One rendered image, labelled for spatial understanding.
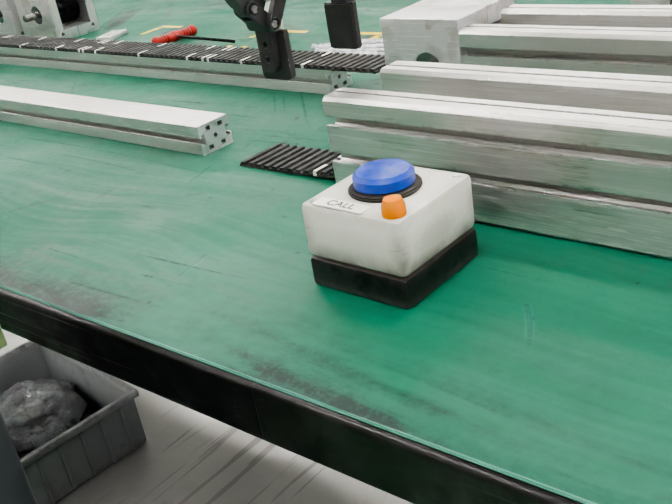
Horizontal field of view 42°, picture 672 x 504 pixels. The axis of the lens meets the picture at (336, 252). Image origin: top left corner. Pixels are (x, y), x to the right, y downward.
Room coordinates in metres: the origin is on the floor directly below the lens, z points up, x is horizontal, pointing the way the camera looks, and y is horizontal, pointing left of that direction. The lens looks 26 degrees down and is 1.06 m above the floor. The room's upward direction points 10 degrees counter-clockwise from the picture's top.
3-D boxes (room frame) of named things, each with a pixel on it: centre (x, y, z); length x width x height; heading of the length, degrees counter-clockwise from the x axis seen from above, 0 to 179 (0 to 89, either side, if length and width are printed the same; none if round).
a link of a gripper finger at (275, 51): (0.70, 0.03, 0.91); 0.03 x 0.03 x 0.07; 45
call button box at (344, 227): (0.53, -0.04, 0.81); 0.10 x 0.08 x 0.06; 135
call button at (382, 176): (0.52, -0.04, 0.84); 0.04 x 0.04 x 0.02
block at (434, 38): (0.86, -0.14, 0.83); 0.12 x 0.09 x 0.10; 135
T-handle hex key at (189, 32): (1.35, 0.14, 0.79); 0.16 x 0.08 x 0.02; 41
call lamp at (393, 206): (0.48, -0.04, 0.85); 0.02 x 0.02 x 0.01
